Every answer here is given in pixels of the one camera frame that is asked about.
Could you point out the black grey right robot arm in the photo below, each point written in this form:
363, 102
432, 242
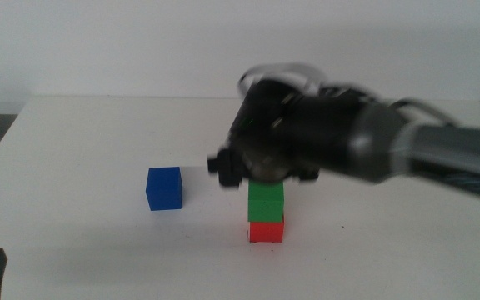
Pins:
431, 150

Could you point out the green cube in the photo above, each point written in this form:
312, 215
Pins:
266, 204

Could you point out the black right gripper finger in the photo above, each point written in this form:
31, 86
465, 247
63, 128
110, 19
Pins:
308, 174
229, 173

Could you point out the red cube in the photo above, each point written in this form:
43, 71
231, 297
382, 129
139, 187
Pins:
266, 232

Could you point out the blue cube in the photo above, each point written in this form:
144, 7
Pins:
164, 189

